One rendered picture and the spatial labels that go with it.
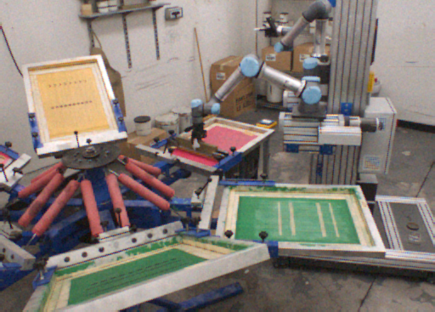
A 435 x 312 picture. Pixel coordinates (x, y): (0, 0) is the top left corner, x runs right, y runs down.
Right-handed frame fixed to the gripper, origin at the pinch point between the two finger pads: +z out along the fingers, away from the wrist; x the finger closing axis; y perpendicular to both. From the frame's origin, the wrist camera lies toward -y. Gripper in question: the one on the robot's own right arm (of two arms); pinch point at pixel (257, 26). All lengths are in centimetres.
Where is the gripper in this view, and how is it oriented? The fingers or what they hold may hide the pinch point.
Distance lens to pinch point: 354.3
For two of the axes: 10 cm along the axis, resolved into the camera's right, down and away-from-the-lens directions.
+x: 6.0, -4.8, 6.4
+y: 1.2, 8.5, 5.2
